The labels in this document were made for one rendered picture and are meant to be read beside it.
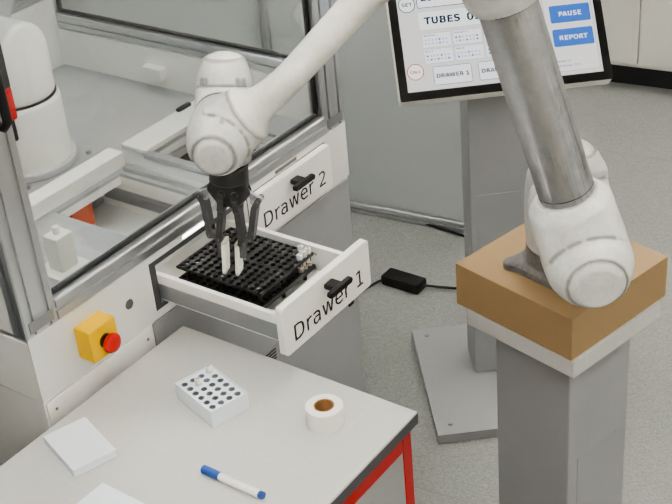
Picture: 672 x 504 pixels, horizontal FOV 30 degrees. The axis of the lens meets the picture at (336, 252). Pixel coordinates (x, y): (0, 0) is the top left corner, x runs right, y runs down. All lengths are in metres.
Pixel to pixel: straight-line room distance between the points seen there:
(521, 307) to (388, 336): 1.40
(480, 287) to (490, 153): 0.77
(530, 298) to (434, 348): 1.29
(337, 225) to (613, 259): 1.03
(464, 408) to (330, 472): 1.31
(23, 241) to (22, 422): 0.43
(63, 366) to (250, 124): 0.64
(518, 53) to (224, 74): 0.53
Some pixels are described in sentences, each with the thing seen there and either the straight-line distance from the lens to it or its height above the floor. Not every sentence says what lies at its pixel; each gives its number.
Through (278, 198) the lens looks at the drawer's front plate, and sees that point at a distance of 2.81.
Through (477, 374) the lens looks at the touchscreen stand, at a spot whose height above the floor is 0.04.
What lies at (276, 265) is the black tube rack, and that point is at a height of 0.90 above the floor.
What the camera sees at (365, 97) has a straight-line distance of 4.29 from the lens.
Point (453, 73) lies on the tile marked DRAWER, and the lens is 3.06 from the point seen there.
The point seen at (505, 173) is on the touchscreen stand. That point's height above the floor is 0.68.
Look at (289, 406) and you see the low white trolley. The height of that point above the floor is 0.76.
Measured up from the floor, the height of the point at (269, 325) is 0.87.
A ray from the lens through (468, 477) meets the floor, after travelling 3.35.
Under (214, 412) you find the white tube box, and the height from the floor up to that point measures 0.79.
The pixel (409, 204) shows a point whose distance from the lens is 4.41.
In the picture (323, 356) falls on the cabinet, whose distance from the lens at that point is 3.18.
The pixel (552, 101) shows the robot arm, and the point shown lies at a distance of 2.12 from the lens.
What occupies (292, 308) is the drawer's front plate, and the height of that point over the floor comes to 0.91.
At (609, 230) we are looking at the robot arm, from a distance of 2.23.
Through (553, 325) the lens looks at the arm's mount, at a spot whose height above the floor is 0.82.
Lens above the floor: 2.24
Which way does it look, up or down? 31 degrees down
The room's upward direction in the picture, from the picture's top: 5 degrees counter-clockwise
